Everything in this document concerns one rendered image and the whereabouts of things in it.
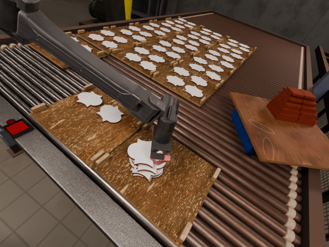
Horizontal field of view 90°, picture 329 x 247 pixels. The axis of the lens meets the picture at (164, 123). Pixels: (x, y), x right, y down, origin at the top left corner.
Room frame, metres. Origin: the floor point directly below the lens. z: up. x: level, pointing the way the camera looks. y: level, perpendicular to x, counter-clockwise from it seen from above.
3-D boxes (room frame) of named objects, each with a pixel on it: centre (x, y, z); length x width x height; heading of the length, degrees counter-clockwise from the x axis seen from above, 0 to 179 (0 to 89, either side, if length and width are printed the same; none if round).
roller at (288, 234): (0.64, 0.28, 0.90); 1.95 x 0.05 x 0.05; 66
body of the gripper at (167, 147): (0.37, -0.01, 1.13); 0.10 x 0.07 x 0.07; 11
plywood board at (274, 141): (0.77, -0.64, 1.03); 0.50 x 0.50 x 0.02; 11
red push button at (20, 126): (0.36, 0.59, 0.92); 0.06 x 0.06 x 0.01; 66
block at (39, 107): (0.47, 0.58, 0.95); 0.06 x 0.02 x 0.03; 157
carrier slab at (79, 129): (0.52, 0.34, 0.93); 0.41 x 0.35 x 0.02; 67
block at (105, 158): (0.32, 0.19, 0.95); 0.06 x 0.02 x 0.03; 156
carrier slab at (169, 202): (0.36, -0.04, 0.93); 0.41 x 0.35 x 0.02; 66
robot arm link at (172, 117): (0.38, -0.01, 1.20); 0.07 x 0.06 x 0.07; 2
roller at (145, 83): (0.96, 0.14, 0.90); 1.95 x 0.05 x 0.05; 66
